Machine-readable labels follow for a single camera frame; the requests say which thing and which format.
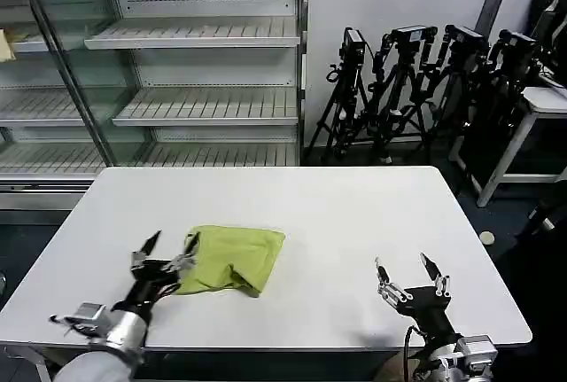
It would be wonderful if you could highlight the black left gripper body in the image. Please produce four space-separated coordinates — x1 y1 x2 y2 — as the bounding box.
113 260 183 312

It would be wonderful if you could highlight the yellow-green shirt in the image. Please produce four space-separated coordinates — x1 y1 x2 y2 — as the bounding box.
175 224 286 299

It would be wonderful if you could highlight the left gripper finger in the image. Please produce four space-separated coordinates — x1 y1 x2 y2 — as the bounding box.
166 231 200 274
130 230 163 270

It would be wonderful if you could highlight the white empty shelf unit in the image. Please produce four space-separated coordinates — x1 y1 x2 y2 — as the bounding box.
83 0 309 168

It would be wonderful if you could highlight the black tripod with camera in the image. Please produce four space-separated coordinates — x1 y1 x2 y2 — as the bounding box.
424 23 488 166
367 25 440 166
460 28 540 188
307 26 372 164

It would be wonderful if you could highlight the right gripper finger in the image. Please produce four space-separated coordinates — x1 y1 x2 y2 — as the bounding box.
374 256 414 308
419 252 453 298

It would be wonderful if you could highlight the beige packet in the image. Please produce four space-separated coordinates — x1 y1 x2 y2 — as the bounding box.
0 27 17 64

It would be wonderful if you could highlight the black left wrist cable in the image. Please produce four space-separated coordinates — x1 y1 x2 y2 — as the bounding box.
48 314 82 339

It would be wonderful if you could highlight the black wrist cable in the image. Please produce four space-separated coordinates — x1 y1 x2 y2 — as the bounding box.
48 314 82 339
401 326 434 382

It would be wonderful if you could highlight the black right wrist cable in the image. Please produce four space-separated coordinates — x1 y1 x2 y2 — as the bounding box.
401 326 434 382

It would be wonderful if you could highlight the black computer monitor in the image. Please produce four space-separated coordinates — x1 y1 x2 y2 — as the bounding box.
529 0 567 87

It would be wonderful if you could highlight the glass-door shelf cabinet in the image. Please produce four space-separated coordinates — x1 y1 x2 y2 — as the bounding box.
0 0 117 211

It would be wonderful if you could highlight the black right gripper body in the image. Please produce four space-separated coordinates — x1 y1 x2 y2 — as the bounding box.
392 285 462 348

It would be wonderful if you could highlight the white desk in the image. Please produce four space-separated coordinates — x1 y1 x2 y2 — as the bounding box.
476 84 567 208

